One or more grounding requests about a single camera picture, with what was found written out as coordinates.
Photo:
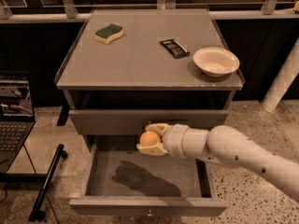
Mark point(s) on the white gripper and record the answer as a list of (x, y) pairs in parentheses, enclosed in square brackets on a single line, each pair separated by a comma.
[(172, 140)]

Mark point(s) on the orange fruit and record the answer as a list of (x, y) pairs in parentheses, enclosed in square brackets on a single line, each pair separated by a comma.
[(149, 136)]

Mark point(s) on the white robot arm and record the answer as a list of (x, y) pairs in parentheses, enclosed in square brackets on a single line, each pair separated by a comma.
[(221, 145)]

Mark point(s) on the open grey middle drawer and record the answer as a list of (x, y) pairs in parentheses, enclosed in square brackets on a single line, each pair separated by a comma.
[(120, 181)]

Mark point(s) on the closed grey top drawer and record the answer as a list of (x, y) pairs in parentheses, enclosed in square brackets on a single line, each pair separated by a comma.
[(133, 122)]

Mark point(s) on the grey drawer cabinet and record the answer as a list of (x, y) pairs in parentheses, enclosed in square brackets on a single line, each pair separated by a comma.
[(135, 72)]

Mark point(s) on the black snack bar wrapper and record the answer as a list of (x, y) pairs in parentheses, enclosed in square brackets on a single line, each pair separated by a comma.
[(174, 48)]

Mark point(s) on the white paper bowl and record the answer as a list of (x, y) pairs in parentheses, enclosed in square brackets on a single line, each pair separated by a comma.
[(216, 62)]

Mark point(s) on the green yellow sponge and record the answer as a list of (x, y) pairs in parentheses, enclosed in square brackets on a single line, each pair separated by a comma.
[(109, 33)]

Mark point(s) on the black stand leg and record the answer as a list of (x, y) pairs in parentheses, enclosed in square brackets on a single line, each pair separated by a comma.
[(44, 182)]

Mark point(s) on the black laptop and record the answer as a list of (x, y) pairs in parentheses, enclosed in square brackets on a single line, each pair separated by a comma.
[(17, 116)]

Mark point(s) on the metal window railing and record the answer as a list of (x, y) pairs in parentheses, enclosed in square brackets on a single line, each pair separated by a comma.
[(80, 10)]

